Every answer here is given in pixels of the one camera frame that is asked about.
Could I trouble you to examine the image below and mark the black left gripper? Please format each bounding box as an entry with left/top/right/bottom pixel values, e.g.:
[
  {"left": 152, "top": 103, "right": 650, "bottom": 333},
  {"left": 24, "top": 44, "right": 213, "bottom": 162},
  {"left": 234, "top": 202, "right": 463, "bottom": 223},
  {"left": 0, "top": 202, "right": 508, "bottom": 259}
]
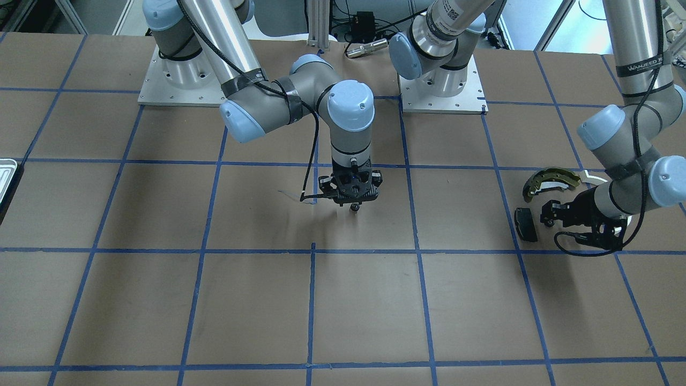
[{"left": 540, "top": 188, "right": 628, "bottom": 251}]

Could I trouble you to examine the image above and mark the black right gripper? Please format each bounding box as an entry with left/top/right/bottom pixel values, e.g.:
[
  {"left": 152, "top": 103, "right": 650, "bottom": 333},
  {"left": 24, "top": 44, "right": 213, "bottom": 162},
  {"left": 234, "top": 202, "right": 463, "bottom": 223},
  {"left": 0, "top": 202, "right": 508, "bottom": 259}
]
[{"left": 318, "top": 166, "right": 383, "bottom": 212}]

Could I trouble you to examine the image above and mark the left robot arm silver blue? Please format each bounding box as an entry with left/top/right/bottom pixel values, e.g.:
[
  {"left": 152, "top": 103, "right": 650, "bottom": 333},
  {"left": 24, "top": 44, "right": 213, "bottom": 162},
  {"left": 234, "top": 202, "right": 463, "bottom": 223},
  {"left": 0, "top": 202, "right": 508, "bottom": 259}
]
[{"left": 389, "top": 1, "right": 684, "bottom": 256}]

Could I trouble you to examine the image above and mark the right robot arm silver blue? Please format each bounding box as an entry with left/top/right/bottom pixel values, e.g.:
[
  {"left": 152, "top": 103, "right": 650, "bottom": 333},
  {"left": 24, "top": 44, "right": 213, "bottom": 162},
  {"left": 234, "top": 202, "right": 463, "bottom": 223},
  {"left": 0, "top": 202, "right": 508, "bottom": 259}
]
[{"left": 142, "top": 1, "right": 383, "bottom": 211}]

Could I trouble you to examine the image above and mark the silver ribbed metal tray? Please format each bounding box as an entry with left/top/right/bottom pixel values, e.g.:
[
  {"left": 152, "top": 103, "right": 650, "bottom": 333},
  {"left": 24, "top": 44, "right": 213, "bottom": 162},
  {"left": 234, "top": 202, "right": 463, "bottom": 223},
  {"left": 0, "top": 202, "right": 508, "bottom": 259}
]
[{"left": 1, "top": 158, "right": 19, "bottom": 205}]

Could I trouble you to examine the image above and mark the dark grey brake pad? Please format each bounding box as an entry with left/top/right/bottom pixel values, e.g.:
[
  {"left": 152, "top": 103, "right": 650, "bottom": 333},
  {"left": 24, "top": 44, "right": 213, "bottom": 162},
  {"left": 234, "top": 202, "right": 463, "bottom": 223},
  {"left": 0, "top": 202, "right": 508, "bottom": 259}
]
[{"left": 514, "top": 207, "right": 539, "bottom": 243}]

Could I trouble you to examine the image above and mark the olive curved brake shoe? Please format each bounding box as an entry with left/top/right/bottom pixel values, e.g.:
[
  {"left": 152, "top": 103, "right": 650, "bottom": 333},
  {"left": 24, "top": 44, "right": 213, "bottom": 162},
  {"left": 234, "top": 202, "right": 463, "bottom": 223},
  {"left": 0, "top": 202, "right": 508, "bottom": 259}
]
[{"left": 522, "top": 167, "right": 581, "bottom": 203}]

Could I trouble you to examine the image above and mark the white curved plastic bracket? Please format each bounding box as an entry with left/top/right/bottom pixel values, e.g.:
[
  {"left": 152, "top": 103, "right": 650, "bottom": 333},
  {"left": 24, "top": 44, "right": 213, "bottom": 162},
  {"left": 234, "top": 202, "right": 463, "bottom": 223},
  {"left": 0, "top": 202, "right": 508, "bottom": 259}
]
[{"left": 579, "top": 169, "right": 608, "bottom": 186}]

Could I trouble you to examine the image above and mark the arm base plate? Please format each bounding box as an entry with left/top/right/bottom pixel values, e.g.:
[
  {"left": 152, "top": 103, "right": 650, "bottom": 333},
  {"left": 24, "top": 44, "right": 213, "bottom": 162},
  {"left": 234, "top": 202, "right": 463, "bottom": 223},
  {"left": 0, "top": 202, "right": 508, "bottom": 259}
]
[
  {"left": 138, "top": 47, "right": 226, "bottom": 107},
  {"left": 398, "top": 56, "right": 488, "bottom": 114}
]

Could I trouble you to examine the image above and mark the aluminium frame post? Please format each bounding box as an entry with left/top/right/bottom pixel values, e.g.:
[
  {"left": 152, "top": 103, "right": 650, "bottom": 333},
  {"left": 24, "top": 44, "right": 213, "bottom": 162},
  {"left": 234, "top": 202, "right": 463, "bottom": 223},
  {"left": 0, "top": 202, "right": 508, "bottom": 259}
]
[{"left": 306, "top": 0, "right": 331, "bottom": 51}]

